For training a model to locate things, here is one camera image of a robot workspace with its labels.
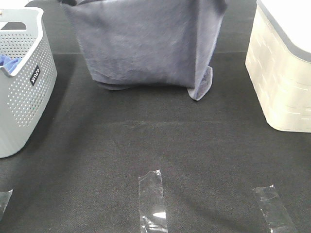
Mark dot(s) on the grey perforated laundry basket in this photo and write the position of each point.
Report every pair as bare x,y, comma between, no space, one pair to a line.
25,90

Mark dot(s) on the black table mat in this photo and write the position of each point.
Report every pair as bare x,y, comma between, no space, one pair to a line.
79,171

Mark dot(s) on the cream woven storage basket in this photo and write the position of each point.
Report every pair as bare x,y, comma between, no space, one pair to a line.
278,62

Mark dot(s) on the clear tape strip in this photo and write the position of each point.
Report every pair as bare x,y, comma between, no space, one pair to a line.
4,200
273,210
151,203

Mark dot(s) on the clear tape strip right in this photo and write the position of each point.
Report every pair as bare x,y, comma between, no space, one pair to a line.
273,210

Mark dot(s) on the grey towel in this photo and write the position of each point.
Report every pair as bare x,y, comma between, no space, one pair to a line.
127,43

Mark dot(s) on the clear tape strip centre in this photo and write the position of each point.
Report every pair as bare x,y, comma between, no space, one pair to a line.
151,203

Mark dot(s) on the blue towel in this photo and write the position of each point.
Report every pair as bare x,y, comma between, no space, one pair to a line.
9,63

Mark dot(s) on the clear tape strip left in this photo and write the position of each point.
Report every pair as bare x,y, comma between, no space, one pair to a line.
4,200

